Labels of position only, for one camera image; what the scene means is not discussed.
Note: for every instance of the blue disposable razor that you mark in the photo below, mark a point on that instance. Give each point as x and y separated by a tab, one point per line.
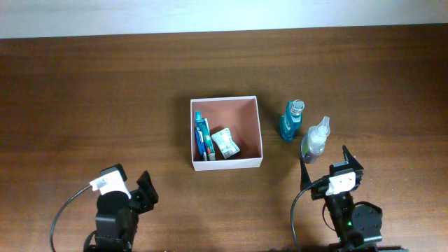
200	144

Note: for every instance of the teal mouthwash bottle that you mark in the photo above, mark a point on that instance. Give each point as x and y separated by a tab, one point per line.
291	120

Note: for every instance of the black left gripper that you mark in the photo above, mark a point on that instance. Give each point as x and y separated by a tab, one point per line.
147	195

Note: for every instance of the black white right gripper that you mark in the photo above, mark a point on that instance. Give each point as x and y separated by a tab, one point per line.
358	170

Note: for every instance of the white green packet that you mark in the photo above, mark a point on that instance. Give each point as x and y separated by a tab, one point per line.
225	143

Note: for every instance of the blue white toothbrush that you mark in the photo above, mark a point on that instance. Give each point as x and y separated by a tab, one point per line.
198	119

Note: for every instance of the green toothpaste tube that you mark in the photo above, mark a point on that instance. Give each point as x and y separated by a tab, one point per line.
207	140

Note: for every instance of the pink open cardboard box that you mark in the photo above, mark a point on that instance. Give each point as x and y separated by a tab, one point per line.
241	116

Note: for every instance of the clear purple spray bottle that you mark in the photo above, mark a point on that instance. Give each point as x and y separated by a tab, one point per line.
314	142

